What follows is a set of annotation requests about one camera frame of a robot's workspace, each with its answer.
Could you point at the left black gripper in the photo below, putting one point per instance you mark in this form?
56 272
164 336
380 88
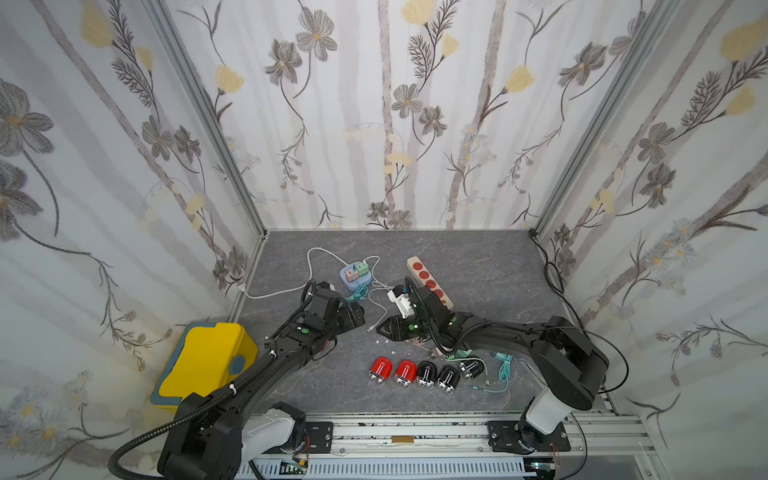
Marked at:
360 316

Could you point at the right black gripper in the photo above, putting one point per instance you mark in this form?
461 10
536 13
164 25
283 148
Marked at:
413 302

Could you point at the black shaver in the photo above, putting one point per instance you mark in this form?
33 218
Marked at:
448 378
426 374
472 368

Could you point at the beige power strip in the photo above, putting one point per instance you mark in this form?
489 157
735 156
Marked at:
425 279

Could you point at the red shaver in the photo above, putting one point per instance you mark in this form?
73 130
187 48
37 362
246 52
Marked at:
381 370
406 373

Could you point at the teal charger end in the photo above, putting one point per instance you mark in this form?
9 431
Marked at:
504 358

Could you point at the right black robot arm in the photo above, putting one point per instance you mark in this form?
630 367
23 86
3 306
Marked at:
573 368

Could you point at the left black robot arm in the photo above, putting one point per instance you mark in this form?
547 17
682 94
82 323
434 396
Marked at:
204 440

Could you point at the blue round power cube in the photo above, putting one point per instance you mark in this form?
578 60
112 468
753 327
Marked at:
356 275

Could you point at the yellow lidded box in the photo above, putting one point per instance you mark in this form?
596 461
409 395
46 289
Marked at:
206 357

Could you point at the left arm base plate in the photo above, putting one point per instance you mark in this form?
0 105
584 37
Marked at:
310 438

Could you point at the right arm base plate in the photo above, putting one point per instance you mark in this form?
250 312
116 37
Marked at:
510 437

